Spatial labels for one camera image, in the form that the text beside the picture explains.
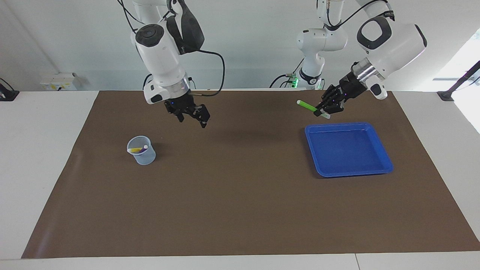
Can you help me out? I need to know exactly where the white wall outlet box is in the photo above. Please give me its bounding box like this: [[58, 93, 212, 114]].
[[40, 72, 78, 92]]

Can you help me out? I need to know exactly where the brown table mat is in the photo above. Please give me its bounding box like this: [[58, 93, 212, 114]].
[[21, 90, 480, 259]]

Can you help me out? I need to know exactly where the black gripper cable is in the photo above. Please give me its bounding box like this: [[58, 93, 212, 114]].
[[187, 49, 226, 98], [317, 0, 393, 31]]

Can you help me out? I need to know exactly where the translucent plastic cup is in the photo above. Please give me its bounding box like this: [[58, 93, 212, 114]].
[[127, 136, 156, 166]]

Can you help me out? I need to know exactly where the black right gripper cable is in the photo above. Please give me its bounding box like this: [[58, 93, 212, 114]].
[[187, 49, 226, 98]]

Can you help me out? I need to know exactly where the blue plastic tray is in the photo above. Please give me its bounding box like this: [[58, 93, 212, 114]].
[[304, 122, 394, 178]]

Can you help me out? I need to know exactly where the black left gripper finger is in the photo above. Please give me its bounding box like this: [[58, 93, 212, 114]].
[[314, 100, 344, 117], [320, 86, 339, 108]]

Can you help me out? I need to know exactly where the black table clamp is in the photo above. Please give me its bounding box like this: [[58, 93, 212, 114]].
[[0, 78, 20, 102], [437, 60, 480, 102]]

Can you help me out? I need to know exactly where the green marker pen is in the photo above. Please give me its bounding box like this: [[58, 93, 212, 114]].
[[297, 99, 332, 120]]

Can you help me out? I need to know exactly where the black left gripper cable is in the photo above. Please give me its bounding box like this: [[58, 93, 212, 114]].
[[317, 0, 393, 31]]

